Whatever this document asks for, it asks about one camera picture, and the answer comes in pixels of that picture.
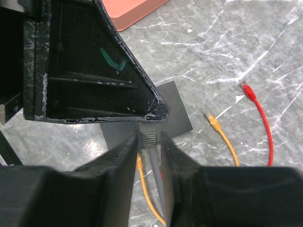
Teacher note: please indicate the black network switch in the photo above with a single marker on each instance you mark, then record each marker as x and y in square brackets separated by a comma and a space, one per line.
[177, 124]

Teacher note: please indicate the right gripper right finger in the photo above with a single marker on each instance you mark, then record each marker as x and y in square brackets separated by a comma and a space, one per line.
[213, 196]

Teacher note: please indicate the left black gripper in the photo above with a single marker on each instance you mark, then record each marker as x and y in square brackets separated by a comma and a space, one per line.
[11, 59]

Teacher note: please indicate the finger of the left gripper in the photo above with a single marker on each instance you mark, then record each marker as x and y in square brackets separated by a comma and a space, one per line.
[78, 69]

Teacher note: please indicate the pink plastic tray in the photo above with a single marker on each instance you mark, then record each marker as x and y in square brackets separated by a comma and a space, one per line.
[125, 13]

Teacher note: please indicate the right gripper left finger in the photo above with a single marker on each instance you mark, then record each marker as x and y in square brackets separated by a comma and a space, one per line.
[95, 194]

